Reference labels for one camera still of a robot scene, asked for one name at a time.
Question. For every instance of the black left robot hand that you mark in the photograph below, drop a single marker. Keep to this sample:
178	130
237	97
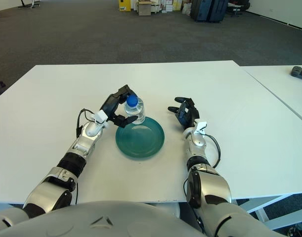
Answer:
111	103

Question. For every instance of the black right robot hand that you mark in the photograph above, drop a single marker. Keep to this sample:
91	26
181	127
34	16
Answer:
189	114

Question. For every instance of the clear bottle blue cap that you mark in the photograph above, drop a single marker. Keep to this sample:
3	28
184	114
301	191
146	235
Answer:
139	111

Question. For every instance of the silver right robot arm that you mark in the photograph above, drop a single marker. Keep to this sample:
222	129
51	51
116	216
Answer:
212	182

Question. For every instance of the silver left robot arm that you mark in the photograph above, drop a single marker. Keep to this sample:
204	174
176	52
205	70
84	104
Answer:
86	143

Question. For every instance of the green round plate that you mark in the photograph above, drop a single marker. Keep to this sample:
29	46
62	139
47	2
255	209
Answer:
141	140

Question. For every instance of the yellow box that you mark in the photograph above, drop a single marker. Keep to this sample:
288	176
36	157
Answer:
124	5

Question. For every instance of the brown cardboard box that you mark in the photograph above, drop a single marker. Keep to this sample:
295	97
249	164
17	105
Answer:
144	10

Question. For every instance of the white plastic bag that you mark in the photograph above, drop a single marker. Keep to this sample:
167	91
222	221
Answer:
186	9

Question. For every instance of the dark blue suitcase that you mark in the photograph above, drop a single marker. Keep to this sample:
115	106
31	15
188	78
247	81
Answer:
200	10

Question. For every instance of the black suitcase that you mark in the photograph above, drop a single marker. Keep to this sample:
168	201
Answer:
218	11

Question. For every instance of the stack of white boxes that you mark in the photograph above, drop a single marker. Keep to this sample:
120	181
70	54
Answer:
170	5

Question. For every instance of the grey robot torso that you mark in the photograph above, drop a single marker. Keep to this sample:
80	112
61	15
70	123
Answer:
103	222

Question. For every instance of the dark grey handheld device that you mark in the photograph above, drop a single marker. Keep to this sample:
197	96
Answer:
300	72

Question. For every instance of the black office chair with desk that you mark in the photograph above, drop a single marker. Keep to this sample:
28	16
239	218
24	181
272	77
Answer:
237	6

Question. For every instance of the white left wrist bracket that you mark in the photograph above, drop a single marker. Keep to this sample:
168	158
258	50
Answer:
100	116

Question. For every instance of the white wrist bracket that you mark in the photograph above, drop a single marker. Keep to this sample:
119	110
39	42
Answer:
100	116
200	127

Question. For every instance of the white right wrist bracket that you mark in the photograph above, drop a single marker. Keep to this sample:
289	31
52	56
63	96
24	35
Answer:
200	127

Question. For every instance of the white table frame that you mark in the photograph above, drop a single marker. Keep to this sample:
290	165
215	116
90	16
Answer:
264	205

